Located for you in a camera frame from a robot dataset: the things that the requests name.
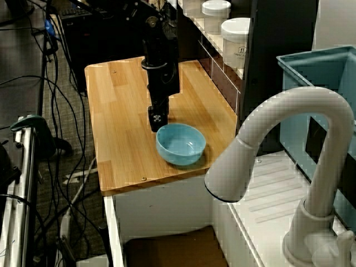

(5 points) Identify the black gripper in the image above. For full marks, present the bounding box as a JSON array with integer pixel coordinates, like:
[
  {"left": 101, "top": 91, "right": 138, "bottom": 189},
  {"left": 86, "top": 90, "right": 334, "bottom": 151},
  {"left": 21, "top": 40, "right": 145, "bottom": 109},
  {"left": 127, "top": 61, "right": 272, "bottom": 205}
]
[{"left": 146, "top": 62, "right": 181, "bottom": 133}]

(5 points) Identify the light blue plastic bowl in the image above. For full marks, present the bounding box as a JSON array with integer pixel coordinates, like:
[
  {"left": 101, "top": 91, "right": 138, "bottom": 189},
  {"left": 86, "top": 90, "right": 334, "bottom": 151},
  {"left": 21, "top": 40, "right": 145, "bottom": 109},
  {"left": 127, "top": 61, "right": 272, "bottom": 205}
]
[{"left": 155, "top": 123, "right": 207, "bottom": 166}]

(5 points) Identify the white toy kitchen sink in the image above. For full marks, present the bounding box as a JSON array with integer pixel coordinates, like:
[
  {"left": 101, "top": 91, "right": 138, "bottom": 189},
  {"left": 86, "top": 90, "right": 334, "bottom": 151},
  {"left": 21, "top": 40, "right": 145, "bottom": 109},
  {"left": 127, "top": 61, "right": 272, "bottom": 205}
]
[{"left": 102, "top": 151, "right": 356, "bottom": 267}]

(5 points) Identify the brown board inside sink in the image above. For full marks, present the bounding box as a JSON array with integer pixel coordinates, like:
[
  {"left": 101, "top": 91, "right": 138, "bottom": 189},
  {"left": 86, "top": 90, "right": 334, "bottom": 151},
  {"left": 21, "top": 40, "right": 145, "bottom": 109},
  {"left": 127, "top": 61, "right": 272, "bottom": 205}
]
[{"left": 124, "top": 224, "right": 228, "bottom": 267}]

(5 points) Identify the grey toy kitchen faucet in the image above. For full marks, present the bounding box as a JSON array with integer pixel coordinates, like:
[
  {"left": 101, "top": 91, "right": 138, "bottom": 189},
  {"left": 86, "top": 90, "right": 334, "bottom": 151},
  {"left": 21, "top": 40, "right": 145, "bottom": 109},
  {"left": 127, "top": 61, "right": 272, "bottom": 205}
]
[{"left": 204, "top": 86, "right": 356, "bottom": 267}]

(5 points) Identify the white jar with printed label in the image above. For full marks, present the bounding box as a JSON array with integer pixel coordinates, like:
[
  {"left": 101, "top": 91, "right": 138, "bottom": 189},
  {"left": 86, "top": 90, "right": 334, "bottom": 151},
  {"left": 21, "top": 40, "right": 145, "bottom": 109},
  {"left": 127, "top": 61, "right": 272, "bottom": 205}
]
[{"left": 221, "top": 17, "right": 251, "bottom": 69}]

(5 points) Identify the black equipment box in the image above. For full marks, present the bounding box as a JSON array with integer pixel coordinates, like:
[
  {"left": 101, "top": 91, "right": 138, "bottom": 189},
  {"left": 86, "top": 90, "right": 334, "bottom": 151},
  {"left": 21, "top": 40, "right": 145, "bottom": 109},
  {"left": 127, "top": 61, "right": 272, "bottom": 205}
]
[{"left": 60, "top": 7, "right": 147, "bottom": 94}]

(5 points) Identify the white floor tape strip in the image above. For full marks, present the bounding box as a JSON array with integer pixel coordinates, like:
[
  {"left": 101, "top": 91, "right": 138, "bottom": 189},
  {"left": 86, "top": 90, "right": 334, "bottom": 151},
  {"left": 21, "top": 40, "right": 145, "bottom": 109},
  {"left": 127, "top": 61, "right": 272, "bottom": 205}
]
[{"left": 62, "top": 168, "right": 94, "bottom": 185}]

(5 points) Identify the plain white plastic jar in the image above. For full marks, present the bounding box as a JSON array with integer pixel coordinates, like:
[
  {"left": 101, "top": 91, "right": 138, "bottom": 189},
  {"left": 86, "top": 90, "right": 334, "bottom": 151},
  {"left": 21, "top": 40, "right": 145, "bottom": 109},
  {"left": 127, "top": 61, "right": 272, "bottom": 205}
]
[{"left": 201, "top": 0, "right": 232, "bottom": 36}]

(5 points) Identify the blue plastic bin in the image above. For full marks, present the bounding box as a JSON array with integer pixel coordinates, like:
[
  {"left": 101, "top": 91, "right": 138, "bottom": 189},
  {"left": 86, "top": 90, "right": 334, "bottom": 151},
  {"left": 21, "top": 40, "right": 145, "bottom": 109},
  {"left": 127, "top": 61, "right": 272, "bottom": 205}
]
[{"left": 275, "top": 45, "right": 356, "bottom": 243}]

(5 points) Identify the white power strip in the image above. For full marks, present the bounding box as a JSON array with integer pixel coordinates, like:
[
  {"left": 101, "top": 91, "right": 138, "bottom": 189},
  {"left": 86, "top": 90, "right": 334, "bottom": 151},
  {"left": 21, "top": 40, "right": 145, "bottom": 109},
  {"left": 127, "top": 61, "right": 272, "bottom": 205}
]
[{"left": 59, "top": 207, "right": 73, "bottom": 253}]

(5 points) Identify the black towel bar handle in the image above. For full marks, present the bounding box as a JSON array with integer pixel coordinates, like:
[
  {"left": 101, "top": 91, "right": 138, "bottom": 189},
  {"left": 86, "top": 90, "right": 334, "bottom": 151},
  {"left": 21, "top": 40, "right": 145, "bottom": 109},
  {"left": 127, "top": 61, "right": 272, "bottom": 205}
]
[{"left": 98, "top": 221, "right": 115, "bottom": 267}]

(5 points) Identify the black vertical post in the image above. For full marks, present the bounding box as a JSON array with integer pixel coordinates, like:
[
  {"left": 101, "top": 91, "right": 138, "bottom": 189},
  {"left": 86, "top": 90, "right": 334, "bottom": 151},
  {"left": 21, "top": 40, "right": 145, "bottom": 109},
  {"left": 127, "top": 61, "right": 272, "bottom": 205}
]
[{"left": 240, "top": 0, "right": 319, "bottom": 157}]

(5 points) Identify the aluminium frame rail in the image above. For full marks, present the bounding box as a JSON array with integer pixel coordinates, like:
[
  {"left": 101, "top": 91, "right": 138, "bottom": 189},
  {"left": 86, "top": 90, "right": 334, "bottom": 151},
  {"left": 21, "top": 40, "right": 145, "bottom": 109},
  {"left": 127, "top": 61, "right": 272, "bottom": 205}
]
[{"left": 0, "top": 127, "right": 37, "bottom": 267}]

